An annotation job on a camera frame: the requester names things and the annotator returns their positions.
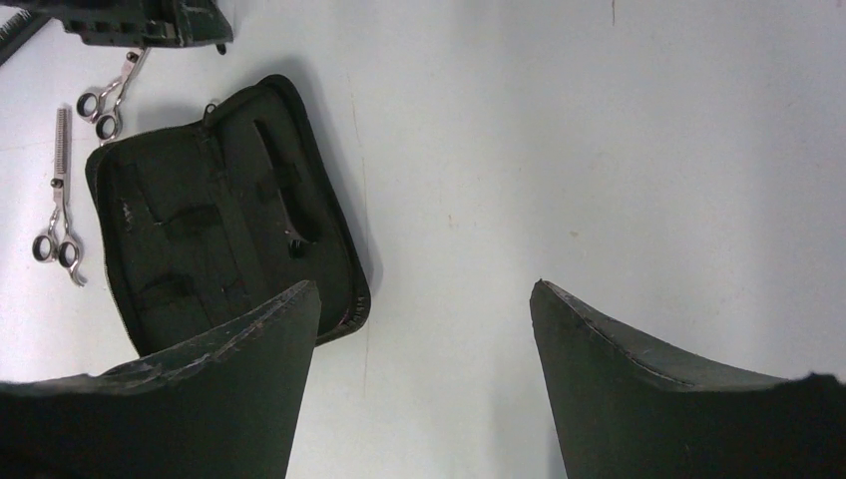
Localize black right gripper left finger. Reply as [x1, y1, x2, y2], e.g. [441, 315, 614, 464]
[1, 281, 321, 478]

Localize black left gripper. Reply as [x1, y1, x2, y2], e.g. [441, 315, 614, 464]
[1, 0, 233, 49]

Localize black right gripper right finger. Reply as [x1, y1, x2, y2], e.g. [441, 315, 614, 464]
[530, 280, 845, 478]

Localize silver hair scissors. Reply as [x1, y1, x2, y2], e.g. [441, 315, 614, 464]
[75, 48, 149, 146]

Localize black hair comb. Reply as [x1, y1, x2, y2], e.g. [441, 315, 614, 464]
[1, 10, 51, 65]

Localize black zippered tool case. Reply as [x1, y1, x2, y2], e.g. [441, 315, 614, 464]
[86, 74, 371, 356]

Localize silver thinning shears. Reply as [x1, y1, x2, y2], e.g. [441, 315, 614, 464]
[31, 107, 86, 287]

